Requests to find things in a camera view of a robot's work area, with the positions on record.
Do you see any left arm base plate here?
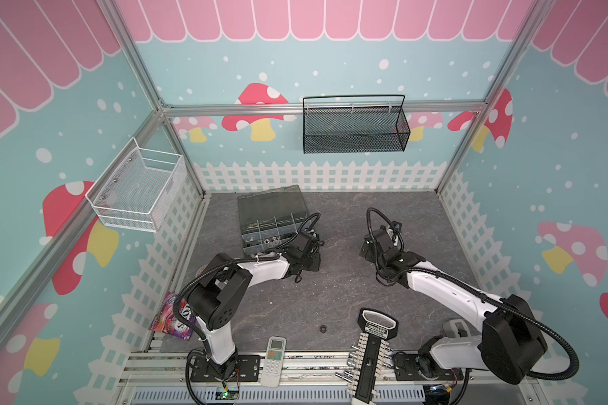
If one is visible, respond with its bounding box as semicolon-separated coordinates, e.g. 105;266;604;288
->
188;354;261;383

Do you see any black socket wrench rack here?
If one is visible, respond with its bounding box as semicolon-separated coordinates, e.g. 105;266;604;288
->
334;308;399;405

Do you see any white remote control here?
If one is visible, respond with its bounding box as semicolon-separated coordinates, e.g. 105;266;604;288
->
259;336;286;388

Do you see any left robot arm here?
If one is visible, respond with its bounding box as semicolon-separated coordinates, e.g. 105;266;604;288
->
172;213;324;370

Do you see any purple snack packet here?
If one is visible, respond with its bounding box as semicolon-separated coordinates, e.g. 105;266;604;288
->
148;293;194;341

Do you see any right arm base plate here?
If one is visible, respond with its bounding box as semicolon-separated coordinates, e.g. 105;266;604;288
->
392;351;464;384

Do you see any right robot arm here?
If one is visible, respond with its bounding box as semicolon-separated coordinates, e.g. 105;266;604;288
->
361;208;580;385

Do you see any black mesh wall basket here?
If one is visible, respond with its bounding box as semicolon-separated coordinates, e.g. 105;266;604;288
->
302;94;411;155

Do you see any grey plastic organizer box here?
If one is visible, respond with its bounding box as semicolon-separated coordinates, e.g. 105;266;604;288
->
237;185;309;257

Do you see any white wire wall basket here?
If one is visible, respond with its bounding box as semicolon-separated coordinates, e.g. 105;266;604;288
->
85;138;187;233

